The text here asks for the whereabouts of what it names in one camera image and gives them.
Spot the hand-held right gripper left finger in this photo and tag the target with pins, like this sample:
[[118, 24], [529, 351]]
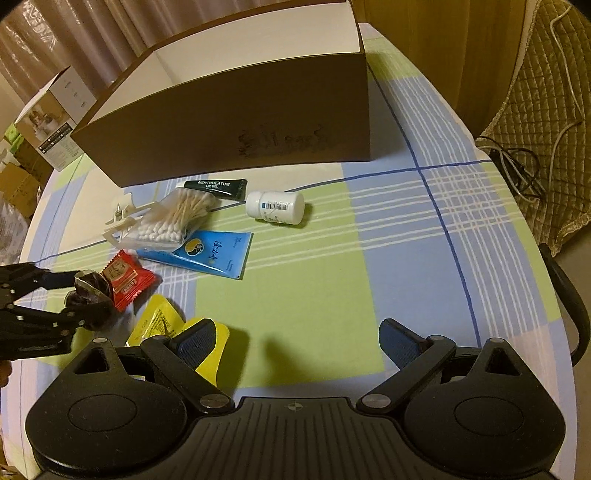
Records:
[[194, 344]]

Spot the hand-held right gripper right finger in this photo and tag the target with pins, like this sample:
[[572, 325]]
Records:
[[399, 339]]

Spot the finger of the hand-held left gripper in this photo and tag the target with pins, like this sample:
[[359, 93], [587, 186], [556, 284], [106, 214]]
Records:
[[41, 321], [55, 279]]

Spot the dark candy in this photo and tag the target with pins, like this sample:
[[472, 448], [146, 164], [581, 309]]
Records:
[[92, 300]]

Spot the yellow sachet packet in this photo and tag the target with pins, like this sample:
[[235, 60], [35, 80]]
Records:
[[154, 323]]

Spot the blue hand cream tube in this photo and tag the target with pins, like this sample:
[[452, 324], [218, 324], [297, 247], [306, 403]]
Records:
[[217, 254]]

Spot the brown cardboard box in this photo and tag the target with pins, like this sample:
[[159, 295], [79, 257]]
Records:
[[231, 115]]

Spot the red candy packet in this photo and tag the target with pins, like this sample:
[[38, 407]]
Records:
[[131, 281]]

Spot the white plastic clip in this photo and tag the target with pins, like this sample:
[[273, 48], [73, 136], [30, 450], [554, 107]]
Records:
[[122, 214]]

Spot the plain cardboard carton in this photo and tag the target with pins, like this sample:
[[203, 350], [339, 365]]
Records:
[[23, 189]]

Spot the checked tablecloth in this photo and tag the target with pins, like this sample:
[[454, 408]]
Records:
[[323, 277]]

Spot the bag of cotton swabs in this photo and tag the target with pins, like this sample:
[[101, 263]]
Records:
[[171, 217]]

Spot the green carton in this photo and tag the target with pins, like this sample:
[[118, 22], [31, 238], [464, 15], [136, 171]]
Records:
[[14, 141]]

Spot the white printed product box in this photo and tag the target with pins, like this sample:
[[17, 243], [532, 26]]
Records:
[[55, 134]]

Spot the white pill bottle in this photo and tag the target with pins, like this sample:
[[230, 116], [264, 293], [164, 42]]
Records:
[[272, 205]]

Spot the quilted beige cover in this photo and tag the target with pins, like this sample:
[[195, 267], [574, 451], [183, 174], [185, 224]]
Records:
[[545, 92]]

